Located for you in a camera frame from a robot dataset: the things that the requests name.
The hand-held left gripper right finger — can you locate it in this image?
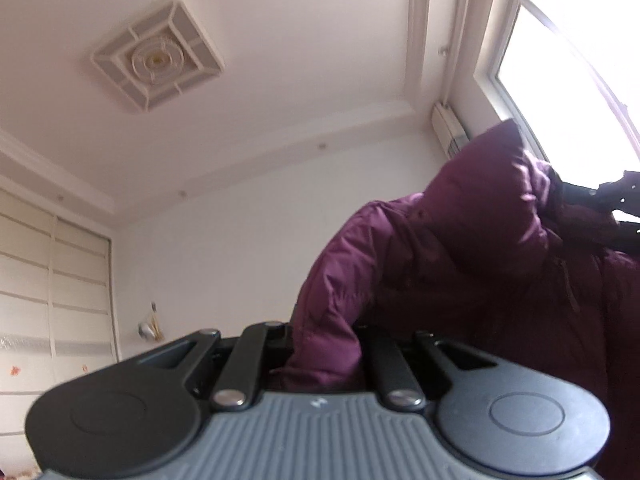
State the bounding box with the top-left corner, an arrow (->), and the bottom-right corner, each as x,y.
357,326 -> 506,412

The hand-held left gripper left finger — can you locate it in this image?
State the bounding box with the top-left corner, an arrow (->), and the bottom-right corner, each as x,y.
122,321 -> 293,412

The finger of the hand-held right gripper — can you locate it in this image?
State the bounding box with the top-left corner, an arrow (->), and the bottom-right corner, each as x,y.
547,167 -> 603,210

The purple down jacket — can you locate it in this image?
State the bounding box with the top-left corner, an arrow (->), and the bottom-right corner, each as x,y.
272,119 -> 640,480

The window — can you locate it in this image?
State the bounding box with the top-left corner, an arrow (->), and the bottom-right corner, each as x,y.
475,0 -> 640,181

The white air conditioner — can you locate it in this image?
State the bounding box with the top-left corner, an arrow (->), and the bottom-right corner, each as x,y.
431,102 -> 471,160

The white wardrobe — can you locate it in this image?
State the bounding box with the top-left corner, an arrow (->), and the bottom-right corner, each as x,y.
0,175 -> 121,476

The square ceiling light fixture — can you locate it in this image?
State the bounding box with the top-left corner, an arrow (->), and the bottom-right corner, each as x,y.
90,0 -> 226,113

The small wall hanging ornament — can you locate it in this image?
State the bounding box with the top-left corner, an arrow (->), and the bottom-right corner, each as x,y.
138,301 -> 163,341

